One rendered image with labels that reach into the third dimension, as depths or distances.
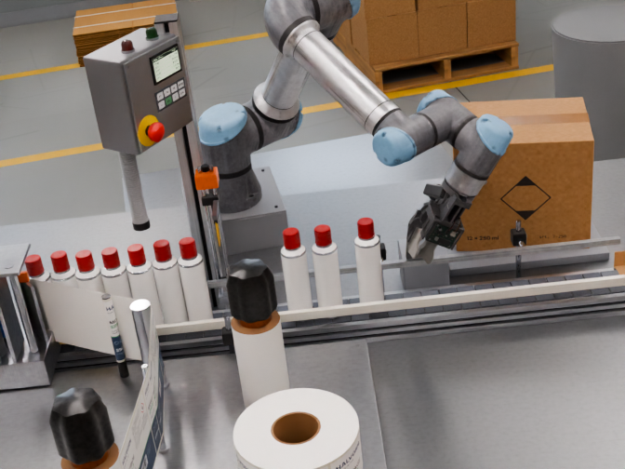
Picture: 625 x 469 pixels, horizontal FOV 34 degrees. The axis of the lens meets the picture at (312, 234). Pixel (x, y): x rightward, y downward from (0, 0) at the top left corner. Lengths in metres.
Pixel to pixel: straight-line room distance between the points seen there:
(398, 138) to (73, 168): 3.37
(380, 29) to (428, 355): 3.51
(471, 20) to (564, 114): 3.24
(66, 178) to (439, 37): 2.06
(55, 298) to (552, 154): 1.09
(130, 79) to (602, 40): 2.70
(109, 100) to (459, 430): 0.89
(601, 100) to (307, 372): 2.65
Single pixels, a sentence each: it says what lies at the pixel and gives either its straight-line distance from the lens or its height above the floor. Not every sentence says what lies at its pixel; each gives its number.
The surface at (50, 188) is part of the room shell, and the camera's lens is 5.03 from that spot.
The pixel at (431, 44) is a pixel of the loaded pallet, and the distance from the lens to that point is 5.59.
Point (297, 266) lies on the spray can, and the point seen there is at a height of 1.02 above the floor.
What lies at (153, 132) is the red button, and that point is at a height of 1.33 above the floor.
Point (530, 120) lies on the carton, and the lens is 2.39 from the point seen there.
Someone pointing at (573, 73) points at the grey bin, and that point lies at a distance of 4.41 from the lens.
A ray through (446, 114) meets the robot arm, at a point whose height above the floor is 1.28.
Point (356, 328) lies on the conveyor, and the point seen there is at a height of 0.87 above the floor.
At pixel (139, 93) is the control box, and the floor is 1.40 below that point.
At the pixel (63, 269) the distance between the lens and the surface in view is 2.14.
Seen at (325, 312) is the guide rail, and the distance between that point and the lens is 2.13.
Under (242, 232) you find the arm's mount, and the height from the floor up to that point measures 0.89.
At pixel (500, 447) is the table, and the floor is 0.83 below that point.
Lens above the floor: 2.10
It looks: 30 degrees down
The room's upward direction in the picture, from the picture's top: 7 degrees counter-clockwise
